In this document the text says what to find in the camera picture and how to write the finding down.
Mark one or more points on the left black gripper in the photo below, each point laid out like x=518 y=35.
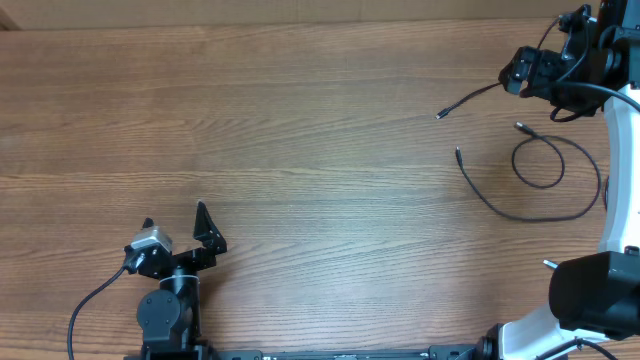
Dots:
x=210 y=240

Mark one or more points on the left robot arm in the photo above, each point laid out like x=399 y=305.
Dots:
x=170 y=316

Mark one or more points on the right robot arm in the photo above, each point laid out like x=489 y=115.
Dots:
x=595 y=298

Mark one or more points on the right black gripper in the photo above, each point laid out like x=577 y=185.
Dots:
x=539 y=62

